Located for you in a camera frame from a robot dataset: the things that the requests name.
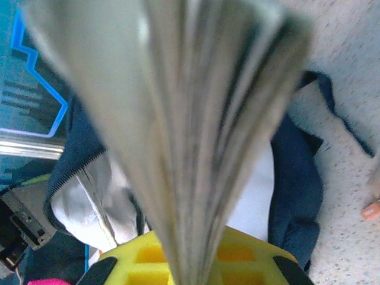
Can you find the pink plastic cup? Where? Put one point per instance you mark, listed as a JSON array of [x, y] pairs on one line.
[[50, 282]]

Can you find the Animal Farm paperback book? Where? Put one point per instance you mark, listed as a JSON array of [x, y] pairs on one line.
[[193, 118]]

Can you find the aluminium frame post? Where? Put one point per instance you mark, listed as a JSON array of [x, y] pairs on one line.
[[29, 150]]

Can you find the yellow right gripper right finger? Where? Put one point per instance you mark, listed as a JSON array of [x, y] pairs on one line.
[[252, 261]]

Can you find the navy blue backpack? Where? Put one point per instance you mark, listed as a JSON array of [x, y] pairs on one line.
[[297, 178]]

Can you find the orange and white book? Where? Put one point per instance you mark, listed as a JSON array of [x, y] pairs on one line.
[[370, 211]]

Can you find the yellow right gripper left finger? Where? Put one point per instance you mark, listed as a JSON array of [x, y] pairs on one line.
[[133, 261]]

